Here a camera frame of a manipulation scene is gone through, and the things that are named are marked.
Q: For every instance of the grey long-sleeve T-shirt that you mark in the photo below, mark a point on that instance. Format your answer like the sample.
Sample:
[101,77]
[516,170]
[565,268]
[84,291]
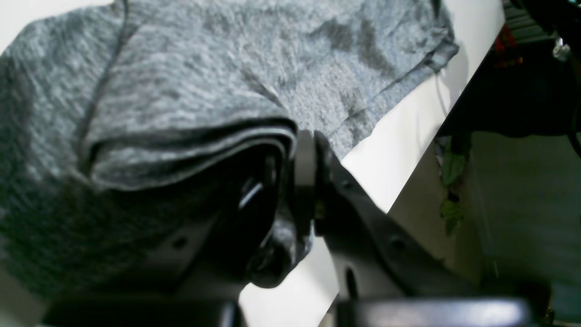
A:
[121,121]

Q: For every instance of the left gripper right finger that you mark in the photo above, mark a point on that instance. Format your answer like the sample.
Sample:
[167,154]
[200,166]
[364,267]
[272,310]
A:
[386,278]

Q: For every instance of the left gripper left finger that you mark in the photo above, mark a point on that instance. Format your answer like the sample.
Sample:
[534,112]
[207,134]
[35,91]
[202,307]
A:
[195,277]

